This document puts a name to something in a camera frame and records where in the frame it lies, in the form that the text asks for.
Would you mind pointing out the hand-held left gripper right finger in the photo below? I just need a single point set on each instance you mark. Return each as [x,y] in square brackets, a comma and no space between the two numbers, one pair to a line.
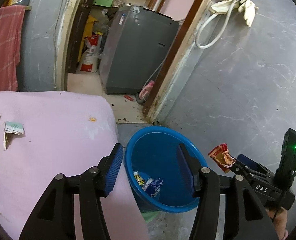
[185,170]

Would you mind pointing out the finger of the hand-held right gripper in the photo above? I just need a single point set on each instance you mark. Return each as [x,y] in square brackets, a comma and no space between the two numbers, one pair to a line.
[242,170]
[249,163]

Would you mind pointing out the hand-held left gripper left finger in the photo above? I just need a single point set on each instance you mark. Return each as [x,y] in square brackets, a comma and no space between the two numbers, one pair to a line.
[113,170]

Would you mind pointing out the red snack wrapper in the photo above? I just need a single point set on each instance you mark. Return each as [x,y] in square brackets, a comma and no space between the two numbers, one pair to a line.
[221,156]

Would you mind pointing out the yellow snack wrapper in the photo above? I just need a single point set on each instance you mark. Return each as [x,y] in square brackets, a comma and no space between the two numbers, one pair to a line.
[138,178]

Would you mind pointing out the blue plastic bucket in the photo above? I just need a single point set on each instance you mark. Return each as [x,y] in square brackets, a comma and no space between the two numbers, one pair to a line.
[158,150]

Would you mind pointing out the blue white wrapper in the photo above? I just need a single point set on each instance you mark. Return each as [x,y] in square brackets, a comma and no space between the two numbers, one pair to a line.
[154,186]

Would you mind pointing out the white green torn packet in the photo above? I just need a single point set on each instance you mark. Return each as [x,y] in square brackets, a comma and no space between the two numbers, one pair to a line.
[14,130]

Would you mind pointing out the person's right hand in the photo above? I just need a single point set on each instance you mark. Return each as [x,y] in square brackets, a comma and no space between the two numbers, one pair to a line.
[279,221]

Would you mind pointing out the green plastic basin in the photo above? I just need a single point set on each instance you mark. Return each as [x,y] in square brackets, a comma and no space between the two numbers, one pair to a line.
[149,216]

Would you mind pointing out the pink floral blanket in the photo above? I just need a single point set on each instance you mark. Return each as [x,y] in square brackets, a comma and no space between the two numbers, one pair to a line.
[63,135]

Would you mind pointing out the small red tube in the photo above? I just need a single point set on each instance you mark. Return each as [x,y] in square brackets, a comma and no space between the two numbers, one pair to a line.
[128,97]

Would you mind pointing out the pink plastic bottle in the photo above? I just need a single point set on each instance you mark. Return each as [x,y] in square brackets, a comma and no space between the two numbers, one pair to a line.
[146,90]

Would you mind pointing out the white red rice sack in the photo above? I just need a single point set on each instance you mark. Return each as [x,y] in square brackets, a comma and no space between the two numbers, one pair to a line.
[90,55]

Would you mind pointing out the grey washing machine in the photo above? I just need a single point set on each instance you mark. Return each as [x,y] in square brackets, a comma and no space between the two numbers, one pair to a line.
[138,55]

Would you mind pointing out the dark brown door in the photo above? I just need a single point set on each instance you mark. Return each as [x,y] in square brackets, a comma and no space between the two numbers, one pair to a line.
[75,30]

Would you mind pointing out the red checked cloth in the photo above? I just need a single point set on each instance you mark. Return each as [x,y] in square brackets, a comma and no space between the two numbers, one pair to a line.
[3,50]

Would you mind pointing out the green box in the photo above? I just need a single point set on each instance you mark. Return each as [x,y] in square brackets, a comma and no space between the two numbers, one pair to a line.
[103,1]

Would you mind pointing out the wooden door frame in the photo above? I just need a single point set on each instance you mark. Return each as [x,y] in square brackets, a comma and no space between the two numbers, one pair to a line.
[63,42]

